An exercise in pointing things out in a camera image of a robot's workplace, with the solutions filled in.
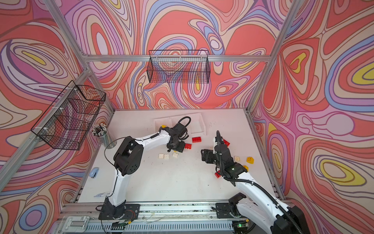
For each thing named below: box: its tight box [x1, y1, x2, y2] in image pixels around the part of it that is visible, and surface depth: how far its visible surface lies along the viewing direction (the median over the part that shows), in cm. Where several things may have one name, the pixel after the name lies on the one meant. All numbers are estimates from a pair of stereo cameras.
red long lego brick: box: [184, 143, 192, 150], surface depth 99 cm
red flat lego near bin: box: [191, 136, 202, 143], surface depth 102 cm
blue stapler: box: [89, 167, 100, 179], surface depth 87 cm
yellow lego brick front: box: [246, 156, 255, 165], surface depth 92 cm
